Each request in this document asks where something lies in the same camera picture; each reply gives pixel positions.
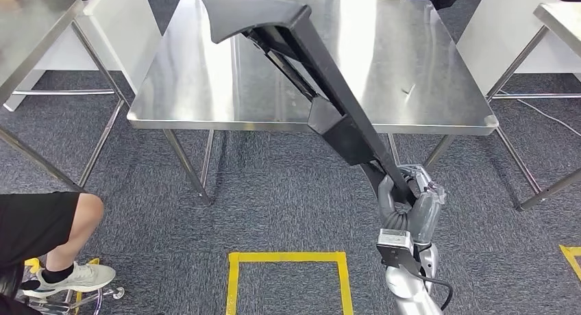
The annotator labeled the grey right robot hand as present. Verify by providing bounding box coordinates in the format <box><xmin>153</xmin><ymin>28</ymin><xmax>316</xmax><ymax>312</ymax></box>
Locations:
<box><xmin>376</xmin><ymin>164</ymin><xmax>448</xmax><ymax>246</ymax></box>

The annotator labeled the long black plastic part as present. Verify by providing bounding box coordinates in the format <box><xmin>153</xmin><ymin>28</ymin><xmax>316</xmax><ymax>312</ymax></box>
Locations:
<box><xmin>201</xmin><ymin>0</ymin><xmax>416</xmax><ymax>207</ymax></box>

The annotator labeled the stainless steel workbench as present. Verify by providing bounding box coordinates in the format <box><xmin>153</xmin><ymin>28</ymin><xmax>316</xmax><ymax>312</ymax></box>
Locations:
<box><xmin>127</xmin><ymin>0</ymin><xmax>499</xmax><ymax>207</ymax></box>

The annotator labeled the yellow floor tape marking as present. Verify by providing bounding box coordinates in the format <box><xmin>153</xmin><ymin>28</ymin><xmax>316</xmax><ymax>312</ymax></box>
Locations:
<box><xmin>225</xmin><ymin>251</ymin><xmax>355</xmax><ymax>315</ymax></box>
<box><xmin>559</xmin><ymin>244</ymin><xmax>581</xmax><ymax>282</ymax></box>

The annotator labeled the white desk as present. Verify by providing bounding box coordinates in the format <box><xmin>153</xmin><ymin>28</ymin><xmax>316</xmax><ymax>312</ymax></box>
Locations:
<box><xmin>2</xmin><ymin>0</ymin><xmax>163</xmax><ymax>113</ymax></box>
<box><xmin>456</xmin><ymin>0</ymin><xmax>581</xmax><ymax>96</ymax></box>

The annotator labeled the stainless steel table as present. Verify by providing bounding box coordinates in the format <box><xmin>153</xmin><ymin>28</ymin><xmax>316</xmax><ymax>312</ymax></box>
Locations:
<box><xmin>485</xmin><ymin>2</ymin><xmax>581</xmax><ymax>213</ymax></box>
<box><xmin>0</xmin><ymin>0</ymin><xmax>132</xmax><ymax>191</ymax></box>

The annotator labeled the chrome wheeled stool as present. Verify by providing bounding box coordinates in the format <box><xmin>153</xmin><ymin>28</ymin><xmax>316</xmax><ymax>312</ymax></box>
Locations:
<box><xmin>16</xmin><ymin>257</ymin><xmax>125</xmax><ymax>315</ymax></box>

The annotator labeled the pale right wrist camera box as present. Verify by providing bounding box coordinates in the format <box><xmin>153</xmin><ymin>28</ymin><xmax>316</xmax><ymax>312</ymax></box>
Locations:
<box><xmin>378</xmin><ymin>229</ymin><xmax>415</xmax><ymax>249</ymax></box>

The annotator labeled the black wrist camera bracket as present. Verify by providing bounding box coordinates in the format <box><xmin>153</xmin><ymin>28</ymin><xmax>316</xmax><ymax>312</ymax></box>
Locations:
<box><xmin>376</xmin><ymin>244</ymin><xmax>423</xmax><ymax>277</ymax></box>

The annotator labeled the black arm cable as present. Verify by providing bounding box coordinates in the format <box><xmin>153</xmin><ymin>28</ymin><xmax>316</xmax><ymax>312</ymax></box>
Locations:
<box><xmin>410</xmin><ymin>247</ymin><xmax>455</xmax><ymax>312</ymax></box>

